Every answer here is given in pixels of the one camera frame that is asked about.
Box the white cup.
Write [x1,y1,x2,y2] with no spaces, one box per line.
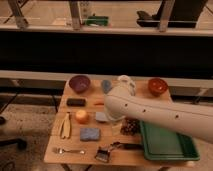
[117,75,126,83]

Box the yellow red apple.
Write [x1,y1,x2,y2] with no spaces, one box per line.
[75,110,89,124]

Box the black office chair base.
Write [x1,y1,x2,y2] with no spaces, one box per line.
[0,116,27,150]

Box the black binder clip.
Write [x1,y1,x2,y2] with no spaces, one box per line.
[95,147,112,163]

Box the black handled tool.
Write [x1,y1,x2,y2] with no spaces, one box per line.
[111,142,143,150]

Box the bunch of dark grapes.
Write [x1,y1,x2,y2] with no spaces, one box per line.
[120,118,140,135]

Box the wooden table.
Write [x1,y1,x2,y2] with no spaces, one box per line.
[44,79,195,167]

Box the purple bowl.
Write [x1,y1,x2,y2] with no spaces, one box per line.
[69,75,91,93]

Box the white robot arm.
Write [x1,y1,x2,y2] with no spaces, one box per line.
[104,75,213,144]

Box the black rectangular block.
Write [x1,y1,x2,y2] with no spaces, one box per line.
[66,98,86,106]

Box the blue cup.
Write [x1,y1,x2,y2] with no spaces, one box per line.
[101,80,112,94]

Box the red bowl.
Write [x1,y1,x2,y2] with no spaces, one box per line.
[148,78,168,97]

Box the metal fork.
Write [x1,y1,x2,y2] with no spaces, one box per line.
[52,148,85,154]

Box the blue sponge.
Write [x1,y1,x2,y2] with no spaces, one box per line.
[80,128,100,141]

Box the green plastic tray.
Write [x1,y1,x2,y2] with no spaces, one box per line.
[140,121,200,161]

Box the green box on shelf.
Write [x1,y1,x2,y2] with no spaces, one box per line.
[85,15,109,26]

